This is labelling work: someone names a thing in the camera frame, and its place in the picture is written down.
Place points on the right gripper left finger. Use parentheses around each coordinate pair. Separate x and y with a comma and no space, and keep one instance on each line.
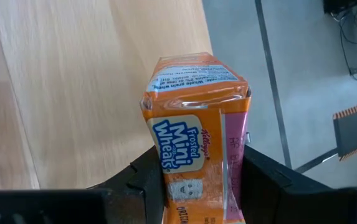
(144,193)

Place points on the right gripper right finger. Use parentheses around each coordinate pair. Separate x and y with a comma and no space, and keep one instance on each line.
(259,193)

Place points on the orange Mini Wheats cereal box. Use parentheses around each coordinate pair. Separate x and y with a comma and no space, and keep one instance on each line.
(190,140)

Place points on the black equipment stand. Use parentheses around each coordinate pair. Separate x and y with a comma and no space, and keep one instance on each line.
(340,4)

